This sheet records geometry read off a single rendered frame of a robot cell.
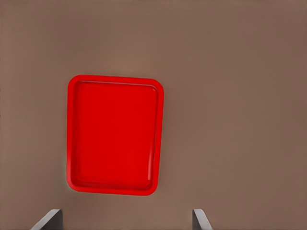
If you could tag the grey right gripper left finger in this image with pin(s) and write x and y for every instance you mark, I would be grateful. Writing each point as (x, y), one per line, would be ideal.
(49, 221)

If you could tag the red rectangular plastic tray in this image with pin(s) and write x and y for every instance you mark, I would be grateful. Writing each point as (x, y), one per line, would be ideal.
(115, 135)

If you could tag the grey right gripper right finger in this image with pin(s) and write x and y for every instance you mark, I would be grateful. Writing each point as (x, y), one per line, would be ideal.
(201, 221)

